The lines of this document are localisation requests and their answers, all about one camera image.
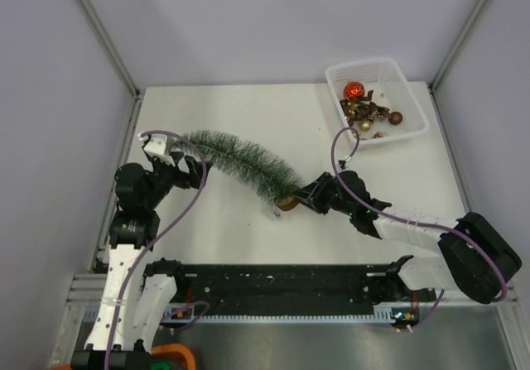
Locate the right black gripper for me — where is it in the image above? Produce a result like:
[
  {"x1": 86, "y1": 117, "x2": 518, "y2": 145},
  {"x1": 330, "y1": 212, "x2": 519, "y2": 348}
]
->
[{"x1": 292, "y1": 172, "x2": 355, "y2": 217}]

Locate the brown bauble right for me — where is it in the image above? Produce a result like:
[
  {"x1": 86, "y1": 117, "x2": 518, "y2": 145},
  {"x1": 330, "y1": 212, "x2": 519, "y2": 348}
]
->
[{"x1": 388, "y1": 112, "x2": 403, "y2": 125}]

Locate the orange bin rim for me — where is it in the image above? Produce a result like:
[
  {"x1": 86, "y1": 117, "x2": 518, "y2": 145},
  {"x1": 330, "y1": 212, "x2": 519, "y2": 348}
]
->
[{"x1": 151, "y1": 344, "x2": 197, "y2": 370}]

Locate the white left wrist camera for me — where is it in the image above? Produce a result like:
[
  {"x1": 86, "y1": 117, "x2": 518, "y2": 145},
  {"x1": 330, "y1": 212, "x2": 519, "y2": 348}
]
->
[{"x1": 137, "y1": 132, "x2": 183, "y2": 167}]

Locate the small green christmas tree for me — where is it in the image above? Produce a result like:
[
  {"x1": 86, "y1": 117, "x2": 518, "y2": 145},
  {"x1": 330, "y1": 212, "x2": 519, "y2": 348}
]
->
[{"x1": 171, "y1": 130, "x2": 303, "y2": 212}]

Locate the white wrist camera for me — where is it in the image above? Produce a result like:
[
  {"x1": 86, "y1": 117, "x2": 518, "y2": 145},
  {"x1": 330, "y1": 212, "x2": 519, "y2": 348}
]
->
[
  {"x1": 137, "y1": 132, "x2": 183, "y2": 167},
  {"x1": 338, "y1": 156, "x2": 351, "y2": 170}
]

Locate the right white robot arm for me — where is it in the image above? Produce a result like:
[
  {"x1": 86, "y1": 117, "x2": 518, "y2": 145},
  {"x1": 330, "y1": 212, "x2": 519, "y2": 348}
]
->
[{"x1": 292, "y1": 171, "x2": 522, "y2": 304}]

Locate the gold bauble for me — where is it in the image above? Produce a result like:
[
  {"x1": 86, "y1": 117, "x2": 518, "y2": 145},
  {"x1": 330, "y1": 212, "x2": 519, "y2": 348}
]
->
[{"x1": 359, "y1": 120, "x2": 372, "y2": 132}]

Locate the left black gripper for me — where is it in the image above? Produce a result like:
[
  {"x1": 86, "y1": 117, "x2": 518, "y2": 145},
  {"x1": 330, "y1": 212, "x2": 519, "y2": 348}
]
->
[{"x1": 143, "y1": 151, "x2": 211, "y2": 209}]

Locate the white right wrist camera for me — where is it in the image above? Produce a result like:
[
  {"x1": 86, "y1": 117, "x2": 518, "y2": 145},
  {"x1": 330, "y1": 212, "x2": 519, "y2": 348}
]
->
[{"x1": 338, "y1": 156, "x2": 351, "y2": 170}]

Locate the red glitter bauble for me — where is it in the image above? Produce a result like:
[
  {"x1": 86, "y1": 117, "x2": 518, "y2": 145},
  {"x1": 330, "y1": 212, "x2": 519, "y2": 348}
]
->
[{"x1": 343, "y1": 81, "x2": 365, "y2": 100}]

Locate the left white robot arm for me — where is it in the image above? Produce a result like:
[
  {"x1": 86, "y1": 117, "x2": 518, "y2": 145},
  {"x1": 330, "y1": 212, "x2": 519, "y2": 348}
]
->
[{"x1": 70, "y1": 152, "x2": 211, "y2": 369}]

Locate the brown ribbon bow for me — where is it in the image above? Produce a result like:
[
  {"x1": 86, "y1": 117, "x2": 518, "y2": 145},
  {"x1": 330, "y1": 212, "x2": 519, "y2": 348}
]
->
[{"x1": 340, "y1": 90, "x2": 391, "y2": 126}]

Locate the white plastic basket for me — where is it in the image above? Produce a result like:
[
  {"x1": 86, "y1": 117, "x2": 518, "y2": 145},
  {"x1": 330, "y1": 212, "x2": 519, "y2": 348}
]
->
[{"x1": 325, "y1": 58, "x2": 430, "y2": 148}]

